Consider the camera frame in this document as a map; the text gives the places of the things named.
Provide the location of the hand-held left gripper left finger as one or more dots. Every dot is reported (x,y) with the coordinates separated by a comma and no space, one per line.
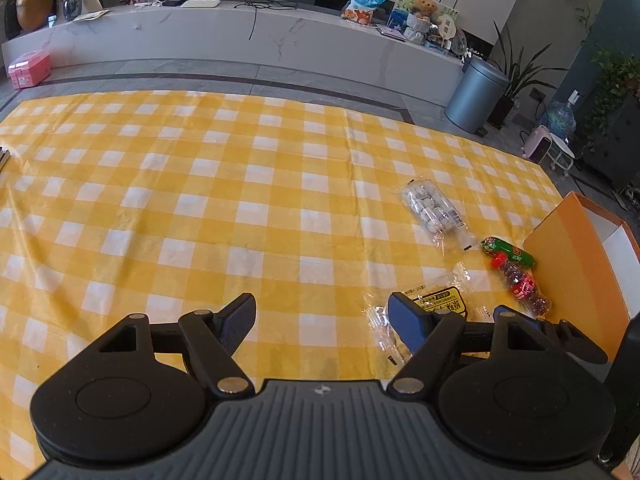
(237,317)

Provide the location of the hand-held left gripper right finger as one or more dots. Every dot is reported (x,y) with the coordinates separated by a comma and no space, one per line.
(405,322)

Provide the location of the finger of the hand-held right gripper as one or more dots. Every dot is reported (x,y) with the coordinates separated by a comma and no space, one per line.
(575,342)

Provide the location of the clear packet with yellow label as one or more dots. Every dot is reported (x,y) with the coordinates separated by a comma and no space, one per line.
(440,302)

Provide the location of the orange cardboard box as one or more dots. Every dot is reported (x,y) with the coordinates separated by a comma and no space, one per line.
(565,260)

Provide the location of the person's right forearm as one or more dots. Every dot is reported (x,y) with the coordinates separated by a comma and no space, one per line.
(627,472)

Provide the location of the green and red sausage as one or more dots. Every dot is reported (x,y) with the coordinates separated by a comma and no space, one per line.
(510,251)

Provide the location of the clear pack of white sweets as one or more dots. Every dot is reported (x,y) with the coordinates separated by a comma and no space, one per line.
(430,205)

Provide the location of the yellow checkered tablecloth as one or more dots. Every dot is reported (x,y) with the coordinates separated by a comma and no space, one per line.
(200,200)

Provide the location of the white stool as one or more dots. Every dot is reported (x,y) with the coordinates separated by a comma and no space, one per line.
(562,152)

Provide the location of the dark grey cabinet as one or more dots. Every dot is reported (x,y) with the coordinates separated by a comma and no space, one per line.
(620,155)

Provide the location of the pink heater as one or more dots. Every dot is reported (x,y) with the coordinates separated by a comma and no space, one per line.
(535,145)

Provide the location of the water bottle with pump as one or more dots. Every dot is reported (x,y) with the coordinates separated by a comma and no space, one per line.
(562,120)

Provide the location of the grey blue trash can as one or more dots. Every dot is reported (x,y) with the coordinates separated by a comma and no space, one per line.
(475,95)

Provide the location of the green ivy plant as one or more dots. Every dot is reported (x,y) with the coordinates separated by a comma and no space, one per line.
(612,80)

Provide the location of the potted long-leaf plant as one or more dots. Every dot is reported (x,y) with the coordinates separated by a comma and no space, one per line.
(515,80)

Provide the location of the black notebook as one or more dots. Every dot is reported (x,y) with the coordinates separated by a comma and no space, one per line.
(3,157)

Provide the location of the white marble television console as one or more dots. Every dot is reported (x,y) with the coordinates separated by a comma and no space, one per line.
(200,35)

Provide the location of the white round paddle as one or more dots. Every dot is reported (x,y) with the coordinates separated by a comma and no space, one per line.
(447,27)

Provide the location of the blue book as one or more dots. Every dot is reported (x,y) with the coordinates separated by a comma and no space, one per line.
(398,21)

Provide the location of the brown teddy bear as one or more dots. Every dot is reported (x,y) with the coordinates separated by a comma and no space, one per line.
(424,7)

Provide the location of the blue snack bag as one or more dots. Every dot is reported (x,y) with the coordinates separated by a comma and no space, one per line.
(364,4)

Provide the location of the pink storage box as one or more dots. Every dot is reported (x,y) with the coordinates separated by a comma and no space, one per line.
(29,70)

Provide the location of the paper envelope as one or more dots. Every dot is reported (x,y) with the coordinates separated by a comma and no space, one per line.
(91,15)

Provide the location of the gold vase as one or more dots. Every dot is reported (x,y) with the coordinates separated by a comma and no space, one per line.
(35,7)

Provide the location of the wall socket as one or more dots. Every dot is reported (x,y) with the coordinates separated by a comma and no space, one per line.
(537,95)

